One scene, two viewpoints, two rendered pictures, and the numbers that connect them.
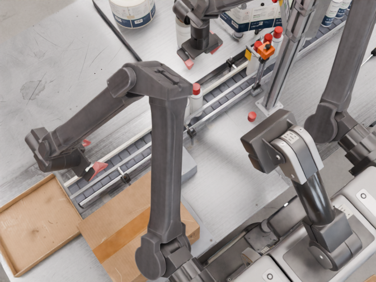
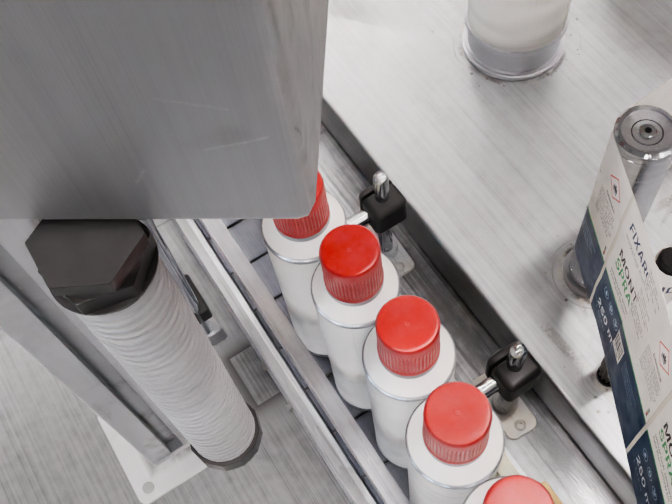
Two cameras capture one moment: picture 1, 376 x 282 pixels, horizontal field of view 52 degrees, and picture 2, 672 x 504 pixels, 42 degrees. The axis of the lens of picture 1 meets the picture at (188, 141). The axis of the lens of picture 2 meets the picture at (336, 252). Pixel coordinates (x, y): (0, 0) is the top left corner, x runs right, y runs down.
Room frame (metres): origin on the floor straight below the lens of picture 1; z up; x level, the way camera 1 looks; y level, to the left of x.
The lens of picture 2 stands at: (0.91, -0.55, 1.49)
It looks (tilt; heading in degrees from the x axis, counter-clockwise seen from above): 62 degrees down; 100
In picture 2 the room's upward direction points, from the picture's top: 11 degrees counter-clockwise
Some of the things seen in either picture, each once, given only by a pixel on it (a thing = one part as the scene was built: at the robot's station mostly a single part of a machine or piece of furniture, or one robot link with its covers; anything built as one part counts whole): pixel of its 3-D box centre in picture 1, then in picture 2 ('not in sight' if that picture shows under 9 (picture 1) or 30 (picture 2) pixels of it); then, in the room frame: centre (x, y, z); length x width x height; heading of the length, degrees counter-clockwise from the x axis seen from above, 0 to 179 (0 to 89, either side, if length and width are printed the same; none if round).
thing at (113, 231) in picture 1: (143, 232); not in sight; (0.20, 0.17, 0.99); 0.30 x 0.24 x 0.27; 124
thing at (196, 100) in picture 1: (196, 99); not in sight; (0.69, -0.04, 0.98); 0.05 x 0.05 x 0.20
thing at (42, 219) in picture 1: (35, 223); not in sight; (0.29, 0.60, 0.85); 0.30 x 0.26 x 0.04; 122
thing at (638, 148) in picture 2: (239, 20); (616, 211); (1.06, -0.26, 0.97); 0.05 x 0.05 x 0.19
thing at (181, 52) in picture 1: (191, 58); not in sight; (0.71, -0.03, 1.25); 0.07 x 0.07 x 0.09; 33
